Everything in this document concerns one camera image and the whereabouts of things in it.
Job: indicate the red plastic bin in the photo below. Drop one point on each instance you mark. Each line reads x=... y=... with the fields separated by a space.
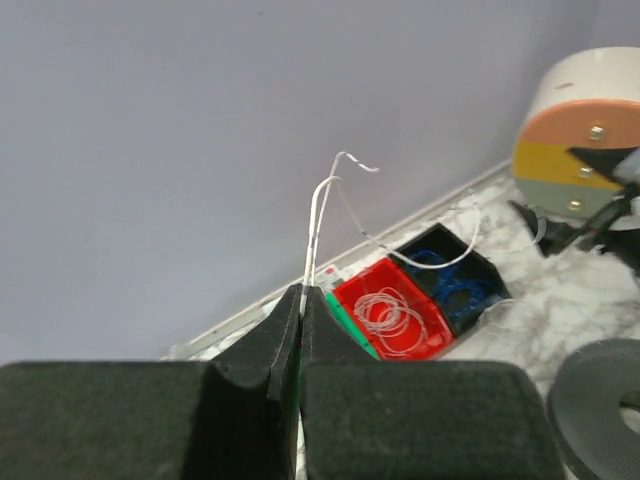
x=397 y=318

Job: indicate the white label card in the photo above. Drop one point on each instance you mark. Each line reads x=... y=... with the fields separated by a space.
x=328 y=278

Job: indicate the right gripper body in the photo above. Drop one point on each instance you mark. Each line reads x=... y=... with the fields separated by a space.
x=615 y=229

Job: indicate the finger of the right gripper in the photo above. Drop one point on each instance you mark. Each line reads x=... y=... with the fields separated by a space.
x=550 y=237
x=619 y=165

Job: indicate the black plastic bin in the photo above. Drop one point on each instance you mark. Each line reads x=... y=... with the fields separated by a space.
x=462 y=291

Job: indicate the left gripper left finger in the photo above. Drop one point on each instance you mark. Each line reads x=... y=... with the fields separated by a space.
x=232 y=417

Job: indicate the large cylinder drum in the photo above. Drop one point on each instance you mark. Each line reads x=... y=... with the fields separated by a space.
x=589 y=99

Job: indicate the green plastic bin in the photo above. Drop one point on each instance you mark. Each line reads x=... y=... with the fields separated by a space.
x=345 y=321

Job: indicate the black spool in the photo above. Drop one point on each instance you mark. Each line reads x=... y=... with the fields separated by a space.
x=584 y=407

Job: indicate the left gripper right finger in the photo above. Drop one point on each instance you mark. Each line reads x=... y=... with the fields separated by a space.
x=443 y=419

